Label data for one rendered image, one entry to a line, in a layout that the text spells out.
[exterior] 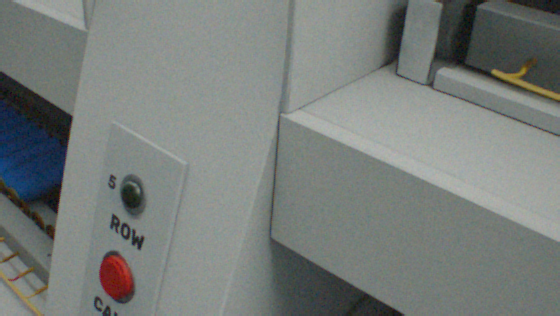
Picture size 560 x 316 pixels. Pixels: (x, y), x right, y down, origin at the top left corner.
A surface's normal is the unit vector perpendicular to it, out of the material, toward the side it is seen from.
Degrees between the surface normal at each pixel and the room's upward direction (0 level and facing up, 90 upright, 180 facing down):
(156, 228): 90
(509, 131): 19
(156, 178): 90
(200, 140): 90
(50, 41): 109
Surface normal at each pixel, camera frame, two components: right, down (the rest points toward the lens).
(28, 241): 0.07, -0.84
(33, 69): -0.64, 0.37
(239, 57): -0.59, 0.08
